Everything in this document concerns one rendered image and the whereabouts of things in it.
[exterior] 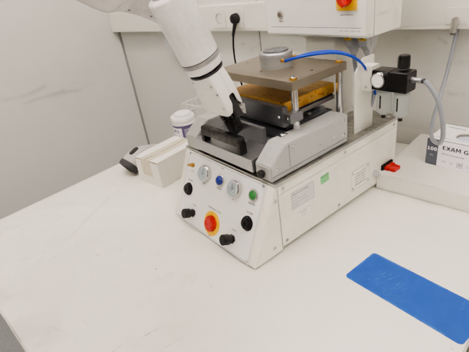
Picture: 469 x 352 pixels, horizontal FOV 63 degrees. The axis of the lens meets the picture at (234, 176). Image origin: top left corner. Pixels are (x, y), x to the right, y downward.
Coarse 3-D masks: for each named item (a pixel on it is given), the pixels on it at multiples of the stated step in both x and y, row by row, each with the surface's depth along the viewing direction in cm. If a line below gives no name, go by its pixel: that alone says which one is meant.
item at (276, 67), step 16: (272, 48) 92; (288, 48) 91; (240, 64) 99; (256, 64) 97; (272, 64) 89; (288, 64) 89; (304, 64) 90; (320, 64) 88; (336, 64) 86; (240, 80) 91; (256, 80) 87; (272, 80) 82; (288, 80) 80; (304, 80) 80
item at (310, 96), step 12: (312, 84) 93; (324, 84) 92; (252, 96) 91; (264, 96) 89; (276, 96) 88; (288, 96) 87; (300, 96) 86; (312, 96) 88; (324, 96) 92; (288, 108) 85; (300, 108) 88
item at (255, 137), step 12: (240, 120) 92; (240, 132) 93; (252, 132) 89; (264, 132) 86; (204, 144) 94; (216, 144) 91; (252, 144) 88; (264, 144) 87; (216, 156) 92; (228, 156) 88; (240, 156) 84; (252, 156) 83; (252, 168) 82
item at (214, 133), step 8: (208, 128) 90; (216, 128) 89; (208, 136) 91; (216, 136) 88; (224, 136) 86; (232, 136) 84; (240, 136) 83; (232, 144) 84; (240, 144) 83; (240, 152) 83
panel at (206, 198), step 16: (192, 160) 101; (208, 160) 96; (192, 176) 101; (224, 176) 91; (240, 176) 87; (192, 192) 101; (208, 192) 96; (224, 192) 91; (256, 192) 82; (192, 208) 101; (208, 208) 96; (224, 208) 91; (240, 208) 87; (256, 208) 83; (192, 224) 101; (224, 224) 91; (240, 224) 86; (256, 224) 83; (240, 240) 86; (240, 256) 86
